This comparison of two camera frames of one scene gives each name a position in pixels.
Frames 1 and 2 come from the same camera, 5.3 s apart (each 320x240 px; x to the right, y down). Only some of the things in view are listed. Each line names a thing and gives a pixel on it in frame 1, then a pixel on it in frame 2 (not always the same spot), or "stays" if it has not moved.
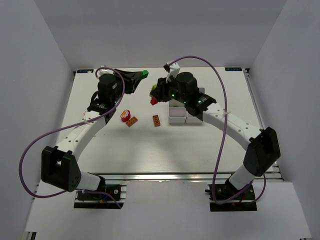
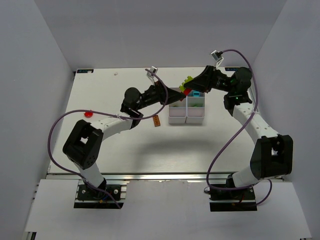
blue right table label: (233, 69) stays
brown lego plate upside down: (156, 120) stays
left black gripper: (124, 81) → (161, 91)
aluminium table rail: (180, 177) stays
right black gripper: (160, 90) → (210, 78)
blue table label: (85, 71) stays
